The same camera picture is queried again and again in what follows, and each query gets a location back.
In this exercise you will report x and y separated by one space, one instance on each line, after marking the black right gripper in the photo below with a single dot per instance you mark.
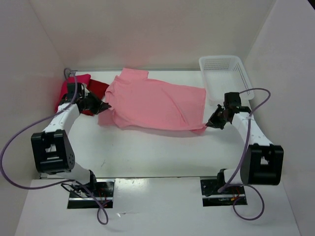
213 118

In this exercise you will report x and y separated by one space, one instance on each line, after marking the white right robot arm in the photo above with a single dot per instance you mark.
261 161

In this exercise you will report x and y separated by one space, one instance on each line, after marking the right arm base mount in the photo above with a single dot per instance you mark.
212 198

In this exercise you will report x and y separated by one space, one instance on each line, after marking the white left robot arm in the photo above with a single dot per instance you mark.
52 150

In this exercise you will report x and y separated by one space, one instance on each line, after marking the white plastic basket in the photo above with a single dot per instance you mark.
223 74

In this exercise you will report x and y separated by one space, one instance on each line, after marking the dark red t shirt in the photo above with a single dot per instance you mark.
98 88

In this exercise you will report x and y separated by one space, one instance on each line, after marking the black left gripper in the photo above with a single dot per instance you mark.
100 106

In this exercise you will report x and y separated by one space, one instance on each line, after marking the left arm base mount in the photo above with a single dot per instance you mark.
79 198

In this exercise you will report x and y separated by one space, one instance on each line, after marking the light pink t shirt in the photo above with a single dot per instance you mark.
137 100

